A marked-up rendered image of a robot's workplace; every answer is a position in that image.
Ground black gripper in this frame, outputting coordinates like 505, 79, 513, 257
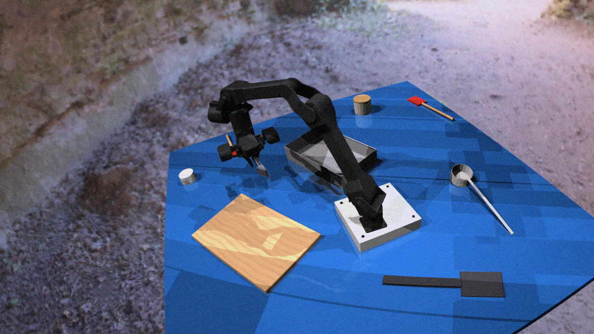
217, 122, 280, 167

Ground light brown wooden board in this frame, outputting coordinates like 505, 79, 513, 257
192, 194, 321, 294

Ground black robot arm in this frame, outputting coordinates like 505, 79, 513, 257
207, 78, 387, 233

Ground red spatula with wooden handle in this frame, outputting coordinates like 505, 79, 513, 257
407, 96, 454, 121

